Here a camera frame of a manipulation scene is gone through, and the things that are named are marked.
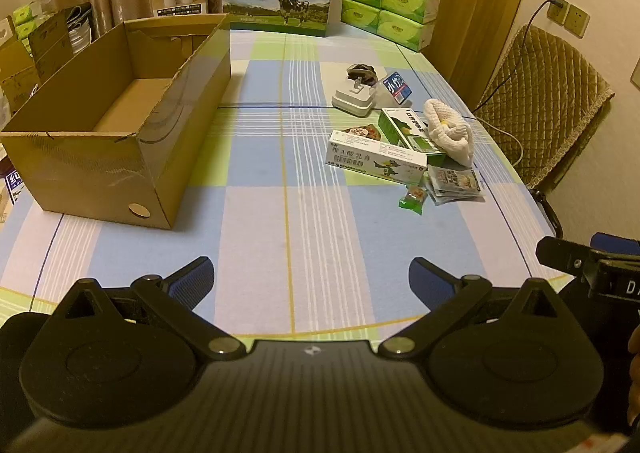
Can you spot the green tissue packs stack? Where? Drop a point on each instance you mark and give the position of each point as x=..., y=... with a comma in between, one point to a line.
x=24, y=20

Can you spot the white power adapter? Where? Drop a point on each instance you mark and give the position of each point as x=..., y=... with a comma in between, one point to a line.
x=352, y=100

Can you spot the quilted cushion chair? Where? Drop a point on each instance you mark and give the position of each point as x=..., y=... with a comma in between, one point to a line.
x=545, y=98

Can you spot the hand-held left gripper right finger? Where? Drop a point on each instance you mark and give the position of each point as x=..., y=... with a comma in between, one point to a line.
x=427, y=278

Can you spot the white foam net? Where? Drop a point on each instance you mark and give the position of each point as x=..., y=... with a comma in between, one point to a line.
x=450, y=133

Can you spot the long white ointment box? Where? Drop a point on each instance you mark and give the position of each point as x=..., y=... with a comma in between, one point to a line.
x=360, y=155

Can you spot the white carved chair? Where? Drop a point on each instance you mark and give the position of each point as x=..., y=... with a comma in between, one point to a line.
x=6, y=33

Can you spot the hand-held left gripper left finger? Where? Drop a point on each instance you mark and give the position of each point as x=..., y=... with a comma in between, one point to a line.
x=192, y=278

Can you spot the silver sachets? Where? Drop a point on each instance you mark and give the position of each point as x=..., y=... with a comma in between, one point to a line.
x=455, y=183

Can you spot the green candy packet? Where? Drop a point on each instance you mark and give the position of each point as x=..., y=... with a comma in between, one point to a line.
x=412, y=198

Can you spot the printed cookware box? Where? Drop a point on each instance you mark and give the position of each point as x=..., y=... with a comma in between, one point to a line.
x=50, y=43

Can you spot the cardboard box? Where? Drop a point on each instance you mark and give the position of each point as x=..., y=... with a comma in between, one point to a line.
x=90, y=168

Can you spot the dark snack packet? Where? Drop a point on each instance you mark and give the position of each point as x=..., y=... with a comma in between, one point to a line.
x=362, y=72

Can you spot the small blue packet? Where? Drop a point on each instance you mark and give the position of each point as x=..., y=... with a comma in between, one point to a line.
x=397, y=88

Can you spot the green and white spray box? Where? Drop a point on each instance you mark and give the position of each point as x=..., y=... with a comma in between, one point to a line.
x=400, y=130

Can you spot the brown cardboard carton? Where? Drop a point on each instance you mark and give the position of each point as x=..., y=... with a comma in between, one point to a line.
x=17, y=78

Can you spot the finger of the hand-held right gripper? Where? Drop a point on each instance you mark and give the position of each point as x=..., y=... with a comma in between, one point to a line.
x=617, y=243
x=560, y=253

